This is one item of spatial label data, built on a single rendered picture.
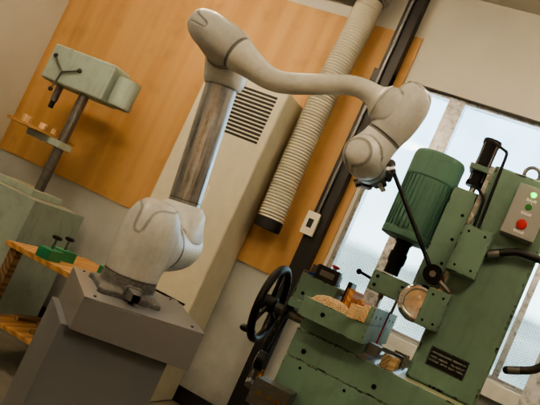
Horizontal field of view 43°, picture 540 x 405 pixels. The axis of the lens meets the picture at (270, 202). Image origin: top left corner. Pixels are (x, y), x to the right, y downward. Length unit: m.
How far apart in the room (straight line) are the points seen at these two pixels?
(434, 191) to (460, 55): 1.73
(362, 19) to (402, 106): 2.14
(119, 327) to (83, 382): 0.17
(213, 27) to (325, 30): 2.21
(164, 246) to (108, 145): 2.62
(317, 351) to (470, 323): 0.47
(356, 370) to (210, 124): 0.86
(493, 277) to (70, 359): 1.25
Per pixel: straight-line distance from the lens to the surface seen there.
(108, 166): 4.40
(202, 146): 2.06
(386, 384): 2.10
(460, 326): 2.19
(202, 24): 1.97
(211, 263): 3.62
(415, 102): 1.80
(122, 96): 3.99
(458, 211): 2.27
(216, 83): 2.08
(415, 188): 2.28
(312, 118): 3.74
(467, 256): 2.12
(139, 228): 1.85
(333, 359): 2.12
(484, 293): 2.20
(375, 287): 2.29
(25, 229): 3.92
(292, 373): 2.15
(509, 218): 2.17
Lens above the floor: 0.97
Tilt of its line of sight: 4 degrees up
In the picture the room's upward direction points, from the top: 24 degrees clockwise
